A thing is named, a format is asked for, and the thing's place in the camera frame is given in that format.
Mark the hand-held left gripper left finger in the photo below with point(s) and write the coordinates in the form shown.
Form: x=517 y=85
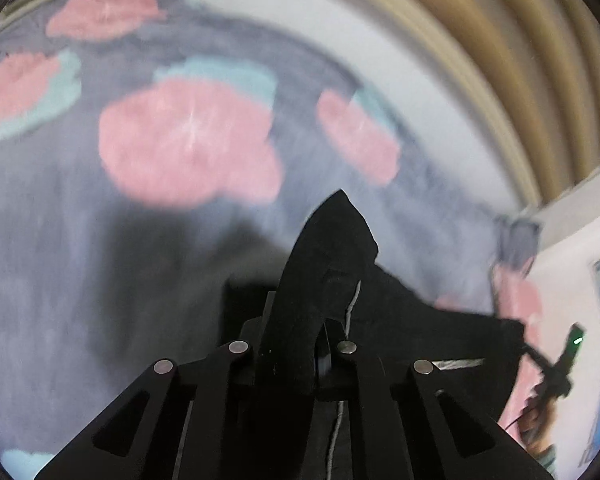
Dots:
x=240 y=360

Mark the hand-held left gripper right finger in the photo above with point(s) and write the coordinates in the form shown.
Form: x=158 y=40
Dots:
x=347 y=360

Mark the black hooded jacket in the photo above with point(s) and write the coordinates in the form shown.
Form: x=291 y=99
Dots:
x=330 y=260

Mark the grey pillow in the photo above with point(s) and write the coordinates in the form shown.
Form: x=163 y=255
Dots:
x=520 y=237

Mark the floral grey bed sheet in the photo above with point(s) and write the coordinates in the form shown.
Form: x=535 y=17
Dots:
x=130 y=235

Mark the striped wooden headboard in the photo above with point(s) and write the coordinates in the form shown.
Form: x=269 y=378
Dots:
x=505 y=60

